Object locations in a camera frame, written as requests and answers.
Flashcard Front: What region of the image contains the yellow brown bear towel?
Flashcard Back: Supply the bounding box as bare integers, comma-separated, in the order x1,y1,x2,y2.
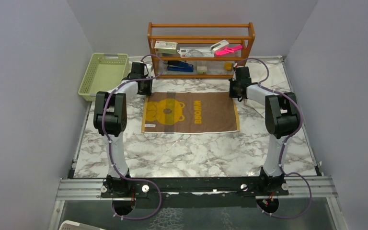
141,92,240,134

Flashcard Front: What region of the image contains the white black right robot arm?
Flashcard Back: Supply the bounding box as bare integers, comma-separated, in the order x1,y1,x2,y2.
229,67,302,195

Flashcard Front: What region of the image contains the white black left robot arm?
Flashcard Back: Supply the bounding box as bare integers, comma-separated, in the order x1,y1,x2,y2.
93,61,152,197

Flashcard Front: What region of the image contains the small yellow block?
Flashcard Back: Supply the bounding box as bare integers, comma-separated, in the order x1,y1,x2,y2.
224,62,234,71

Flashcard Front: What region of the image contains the white green box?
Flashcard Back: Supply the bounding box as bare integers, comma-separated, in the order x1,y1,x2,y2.
154,40,178,55

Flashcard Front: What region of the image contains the green plastic basket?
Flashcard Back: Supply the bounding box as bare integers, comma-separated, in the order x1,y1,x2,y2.
78,53,130,102

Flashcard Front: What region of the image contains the blue black stapler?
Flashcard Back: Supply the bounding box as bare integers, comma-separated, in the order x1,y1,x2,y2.
167,60,194,72

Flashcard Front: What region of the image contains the cream white towel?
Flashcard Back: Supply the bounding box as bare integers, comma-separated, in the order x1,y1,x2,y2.
243,59,290,117

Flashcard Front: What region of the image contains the small white eraser box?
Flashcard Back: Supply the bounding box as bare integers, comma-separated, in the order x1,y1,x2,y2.
196,61,207,75

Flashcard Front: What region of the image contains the white stapler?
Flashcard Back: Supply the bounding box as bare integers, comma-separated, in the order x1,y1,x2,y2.
210,40,229,54

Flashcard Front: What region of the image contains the wooden shelf rack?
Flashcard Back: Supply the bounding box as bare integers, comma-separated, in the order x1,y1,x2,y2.
147,23,256,79

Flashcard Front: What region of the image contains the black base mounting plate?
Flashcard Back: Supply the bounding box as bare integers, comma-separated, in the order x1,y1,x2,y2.
100,176,289,211

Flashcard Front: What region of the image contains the white tray corner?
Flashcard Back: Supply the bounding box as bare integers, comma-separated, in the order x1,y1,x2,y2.
59,220,104,230

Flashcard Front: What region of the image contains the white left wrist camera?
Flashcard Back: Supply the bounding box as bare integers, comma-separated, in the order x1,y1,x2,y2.
145,64,154,74

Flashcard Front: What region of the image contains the aluminium rail frame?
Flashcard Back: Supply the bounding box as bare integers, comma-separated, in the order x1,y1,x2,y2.
49,176,346,230

